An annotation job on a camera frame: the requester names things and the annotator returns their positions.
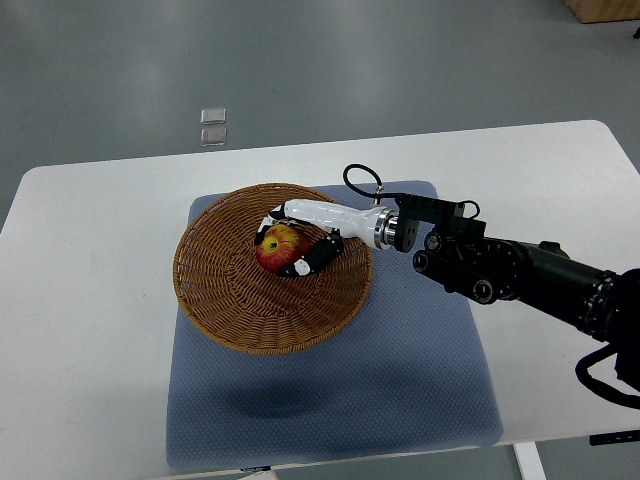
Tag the red yellow apple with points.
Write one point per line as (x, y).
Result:
(279, 246)

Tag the blue grey padded mat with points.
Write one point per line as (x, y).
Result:
(407, 374)

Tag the upper metal floor plate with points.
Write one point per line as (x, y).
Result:
(213, 116)

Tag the white table leg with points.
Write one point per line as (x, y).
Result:
(529, 462)

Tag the black table control panel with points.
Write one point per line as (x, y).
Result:
(614, 438)

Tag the brown wicker basket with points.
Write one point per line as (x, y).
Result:
(232, 300)

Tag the metal floor plate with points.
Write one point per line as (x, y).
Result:
(213, 136)
(213, 116)

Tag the lower metal floor plate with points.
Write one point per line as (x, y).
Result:
(213, 136)

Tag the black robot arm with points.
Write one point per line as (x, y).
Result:
(457, 254)

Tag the wooden box corner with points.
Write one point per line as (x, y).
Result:
(603, 11)

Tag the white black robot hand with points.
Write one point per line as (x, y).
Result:
(328, 225)

